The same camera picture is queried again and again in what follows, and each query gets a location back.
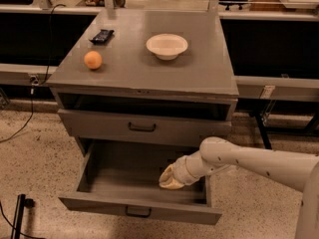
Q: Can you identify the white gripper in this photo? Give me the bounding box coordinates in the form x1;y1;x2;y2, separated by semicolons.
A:
159;156;199;190

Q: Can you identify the grey drawer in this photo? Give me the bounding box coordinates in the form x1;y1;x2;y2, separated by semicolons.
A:
58;109;231;146
60;140;221;225

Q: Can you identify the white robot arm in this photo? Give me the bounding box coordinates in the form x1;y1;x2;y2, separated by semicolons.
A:
159;136;319;239

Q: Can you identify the grey top drawer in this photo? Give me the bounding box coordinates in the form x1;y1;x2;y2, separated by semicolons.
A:
58;109;231;146

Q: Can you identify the grey metal drawer cabinet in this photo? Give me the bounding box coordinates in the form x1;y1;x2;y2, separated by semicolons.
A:
48;9;238;152

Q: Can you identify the black table leg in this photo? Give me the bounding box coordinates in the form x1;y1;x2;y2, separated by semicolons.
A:
253;113;272;149

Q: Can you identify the white bowl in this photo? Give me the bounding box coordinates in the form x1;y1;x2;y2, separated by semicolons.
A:
146;34;188;61

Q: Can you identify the orange fruit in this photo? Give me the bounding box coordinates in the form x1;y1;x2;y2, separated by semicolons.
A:
84;51;103;70

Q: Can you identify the black stand base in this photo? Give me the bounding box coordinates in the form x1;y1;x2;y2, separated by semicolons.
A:
10;194;35;239

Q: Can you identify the dark snack bar wrapper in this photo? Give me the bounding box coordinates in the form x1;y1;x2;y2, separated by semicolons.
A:
91;29;114;45

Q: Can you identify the black cable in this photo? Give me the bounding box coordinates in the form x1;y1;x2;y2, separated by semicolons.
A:
0;3;68;144

